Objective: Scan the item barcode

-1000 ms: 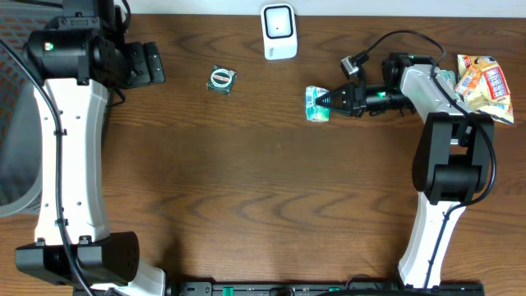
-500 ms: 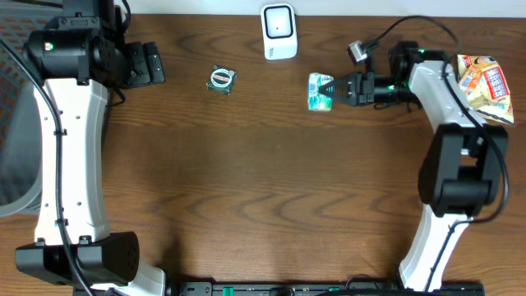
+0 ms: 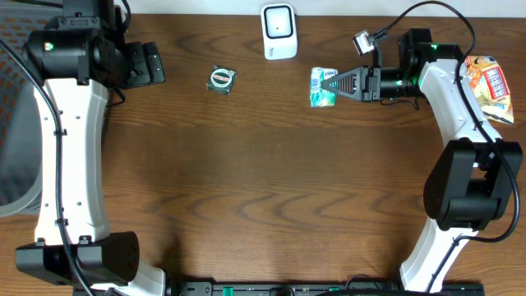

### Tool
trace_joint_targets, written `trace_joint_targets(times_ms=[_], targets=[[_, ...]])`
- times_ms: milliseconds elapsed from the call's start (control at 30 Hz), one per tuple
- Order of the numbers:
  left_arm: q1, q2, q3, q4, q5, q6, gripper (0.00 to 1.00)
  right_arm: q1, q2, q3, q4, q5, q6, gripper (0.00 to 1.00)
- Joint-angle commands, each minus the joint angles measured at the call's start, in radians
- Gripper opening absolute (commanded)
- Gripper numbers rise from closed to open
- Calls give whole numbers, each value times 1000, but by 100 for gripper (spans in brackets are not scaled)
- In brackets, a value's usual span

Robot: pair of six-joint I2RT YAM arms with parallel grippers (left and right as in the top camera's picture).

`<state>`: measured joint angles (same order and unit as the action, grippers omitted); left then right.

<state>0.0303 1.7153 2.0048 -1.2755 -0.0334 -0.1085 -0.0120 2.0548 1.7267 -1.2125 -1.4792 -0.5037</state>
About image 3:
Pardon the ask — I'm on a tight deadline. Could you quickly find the teal Kleenex tissue pack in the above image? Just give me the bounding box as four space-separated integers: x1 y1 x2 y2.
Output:
309 67 338 108

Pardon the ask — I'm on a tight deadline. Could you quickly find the yellow wet wipes pack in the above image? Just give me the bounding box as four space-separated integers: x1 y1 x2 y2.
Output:
464 56 514 125

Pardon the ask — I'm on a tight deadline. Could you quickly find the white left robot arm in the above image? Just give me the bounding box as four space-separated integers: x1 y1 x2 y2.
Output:
16 1 173 295

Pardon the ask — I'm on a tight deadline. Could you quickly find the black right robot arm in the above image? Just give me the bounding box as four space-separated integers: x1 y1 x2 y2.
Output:
321 29 523 294

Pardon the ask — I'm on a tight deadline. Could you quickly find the white barcode scanner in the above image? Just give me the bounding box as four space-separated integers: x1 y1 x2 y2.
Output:
260 2 298 60

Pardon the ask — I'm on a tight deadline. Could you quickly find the grey plastic mesh basket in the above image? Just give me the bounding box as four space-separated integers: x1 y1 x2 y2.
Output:
1 1 53 217

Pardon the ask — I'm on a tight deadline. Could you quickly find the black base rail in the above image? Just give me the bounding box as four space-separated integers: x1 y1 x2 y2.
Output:
164 280 486 296

